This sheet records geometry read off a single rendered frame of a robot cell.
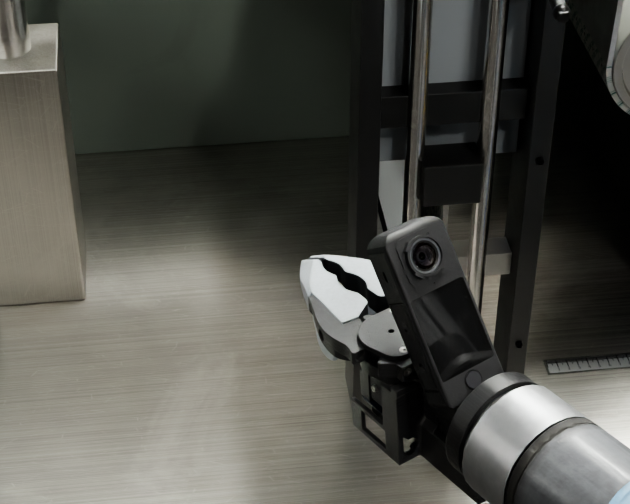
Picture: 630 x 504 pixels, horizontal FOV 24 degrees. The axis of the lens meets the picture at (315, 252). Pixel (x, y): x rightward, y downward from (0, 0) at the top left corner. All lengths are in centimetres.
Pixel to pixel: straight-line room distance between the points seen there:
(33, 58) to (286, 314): 36
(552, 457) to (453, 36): 45
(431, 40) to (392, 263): 34
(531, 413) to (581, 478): 6
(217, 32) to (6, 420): 51
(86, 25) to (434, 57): 55
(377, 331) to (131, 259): 66
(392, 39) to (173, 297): 45
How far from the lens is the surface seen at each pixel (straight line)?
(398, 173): 147
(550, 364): 142
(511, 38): 118
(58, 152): 139
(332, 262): 100
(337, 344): 92
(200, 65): 165
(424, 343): 87
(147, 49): 164
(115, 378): 140
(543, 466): 83
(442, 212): 140
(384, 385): 92
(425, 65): 115
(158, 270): 152
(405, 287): 87
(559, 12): 108
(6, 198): 142
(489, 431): 85
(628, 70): 136
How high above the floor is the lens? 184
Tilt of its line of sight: 38 degrees down
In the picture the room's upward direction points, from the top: straight up
